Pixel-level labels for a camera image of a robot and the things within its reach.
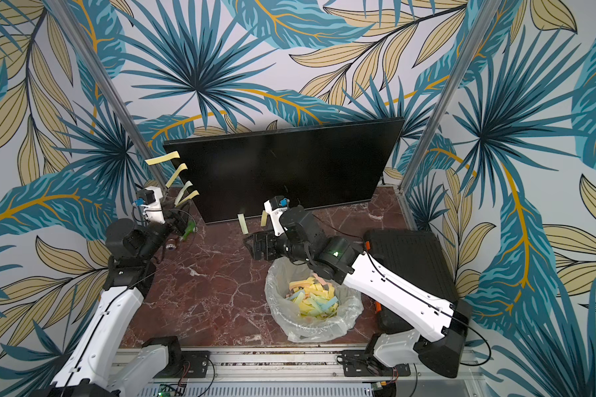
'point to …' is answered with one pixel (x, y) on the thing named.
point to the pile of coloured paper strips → (314, 297)
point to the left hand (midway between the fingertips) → (184, 202)
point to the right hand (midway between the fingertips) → (254, 237)
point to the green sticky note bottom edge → (243, 223)
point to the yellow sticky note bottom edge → (264, 218)
